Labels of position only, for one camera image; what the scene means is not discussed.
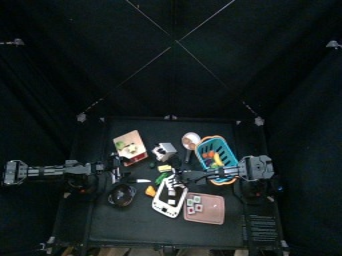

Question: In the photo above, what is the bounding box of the white sushi tray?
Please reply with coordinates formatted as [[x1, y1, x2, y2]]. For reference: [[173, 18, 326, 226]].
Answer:
[[151, 174, 190, 219]]

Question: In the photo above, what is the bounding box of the pink square plate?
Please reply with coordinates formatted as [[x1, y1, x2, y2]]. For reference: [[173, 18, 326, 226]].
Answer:
[[183, 192, 228, 226]]

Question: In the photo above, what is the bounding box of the green toy vegetable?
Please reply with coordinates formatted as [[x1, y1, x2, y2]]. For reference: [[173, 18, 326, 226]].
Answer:
[[154, 172, 171, 186]]

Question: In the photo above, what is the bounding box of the toy knife white blade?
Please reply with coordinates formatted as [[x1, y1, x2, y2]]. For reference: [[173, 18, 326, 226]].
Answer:
[[123, 178, 154, 184]]

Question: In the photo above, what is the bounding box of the black bowl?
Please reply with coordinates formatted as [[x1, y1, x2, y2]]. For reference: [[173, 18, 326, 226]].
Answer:
[[107, 183, 138, 207]]

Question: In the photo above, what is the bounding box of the yellow toy banana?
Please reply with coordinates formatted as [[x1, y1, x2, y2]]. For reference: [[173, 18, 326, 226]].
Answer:
[[214, 152, 226, 167]]

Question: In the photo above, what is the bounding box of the grey white cube box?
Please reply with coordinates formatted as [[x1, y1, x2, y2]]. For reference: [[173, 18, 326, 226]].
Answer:
[[153, 142, 179, 163]]

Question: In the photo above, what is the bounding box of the blue basket orange rim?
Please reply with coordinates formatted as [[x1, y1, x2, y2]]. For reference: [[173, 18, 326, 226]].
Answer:
[[194, 135, 241, 186]]

